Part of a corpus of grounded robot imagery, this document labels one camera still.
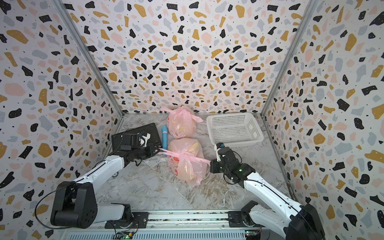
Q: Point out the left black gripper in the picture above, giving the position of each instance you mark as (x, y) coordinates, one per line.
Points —
(149, 152)

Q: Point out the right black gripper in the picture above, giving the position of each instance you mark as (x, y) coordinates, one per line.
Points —
(213, 164)

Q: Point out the pink plastic bag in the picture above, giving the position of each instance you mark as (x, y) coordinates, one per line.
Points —
(187, 161)
(182, 122)

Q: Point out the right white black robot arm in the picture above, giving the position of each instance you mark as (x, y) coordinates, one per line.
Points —
(285, 217)

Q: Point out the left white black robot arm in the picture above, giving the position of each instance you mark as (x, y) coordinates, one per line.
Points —
(75, 204)

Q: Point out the black flat case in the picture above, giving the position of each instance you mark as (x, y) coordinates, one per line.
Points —
(130, 140)

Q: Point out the light blue cylinder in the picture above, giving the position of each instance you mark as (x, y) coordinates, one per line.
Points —
(165, 133)

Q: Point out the white plastic basket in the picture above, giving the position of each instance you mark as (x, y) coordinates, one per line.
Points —
(234, 130)

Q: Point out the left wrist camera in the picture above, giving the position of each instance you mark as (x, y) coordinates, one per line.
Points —
(144, 137)

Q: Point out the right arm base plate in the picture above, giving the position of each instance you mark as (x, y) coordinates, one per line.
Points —
(240, 219)

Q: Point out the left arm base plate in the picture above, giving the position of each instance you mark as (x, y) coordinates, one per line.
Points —
(136, 220)

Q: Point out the aluminium front rail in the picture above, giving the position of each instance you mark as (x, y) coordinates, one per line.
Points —
(176, 225)

